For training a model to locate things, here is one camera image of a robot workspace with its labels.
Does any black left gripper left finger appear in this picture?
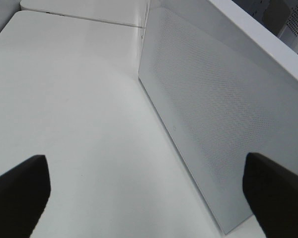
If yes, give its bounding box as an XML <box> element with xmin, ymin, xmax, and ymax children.
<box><xmin>0</xmin><ymin>155</ymin><xmax>51</xmax><ymax>238</ymax></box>

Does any white microwave door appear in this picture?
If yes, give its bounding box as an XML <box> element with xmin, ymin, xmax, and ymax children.
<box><xmin>139</xmin><ymin>0</ymin><xmax>298</xmax><ymax>234</ymax></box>

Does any white microwave oven body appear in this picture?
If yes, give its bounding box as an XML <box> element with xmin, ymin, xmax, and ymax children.
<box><xmin>230</xmin><ymin>0</ymin><xmax>298</xmax><ymax>60</ymax></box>

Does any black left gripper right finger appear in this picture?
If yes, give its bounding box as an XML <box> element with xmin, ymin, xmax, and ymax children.
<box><xmin>242</xmin><ymin>152</ymin><xmax>298</xmax><ymax>238</ymax></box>

